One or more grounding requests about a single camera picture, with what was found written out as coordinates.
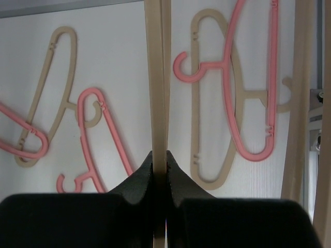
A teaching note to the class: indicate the pink hanger pile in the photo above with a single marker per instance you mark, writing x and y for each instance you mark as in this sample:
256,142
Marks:
227,55
101,145

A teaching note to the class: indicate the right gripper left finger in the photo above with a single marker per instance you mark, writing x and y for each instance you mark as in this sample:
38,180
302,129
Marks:
122,217

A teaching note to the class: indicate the beige hanger pile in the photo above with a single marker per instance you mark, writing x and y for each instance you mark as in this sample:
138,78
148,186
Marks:
215,164
50,99
158,37

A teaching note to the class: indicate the beige hanger with right hook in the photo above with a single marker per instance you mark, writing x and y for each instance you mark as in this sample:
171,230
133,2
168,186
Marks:
295,152

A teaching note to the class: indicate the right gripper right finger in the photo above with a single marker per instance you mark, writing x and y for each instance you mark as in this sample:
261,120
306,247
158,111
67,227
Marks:
195,218

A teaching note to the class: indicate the beige hanger bottom pile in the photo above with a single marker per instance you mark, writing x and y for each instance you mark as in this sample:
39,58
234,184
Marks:
158,37

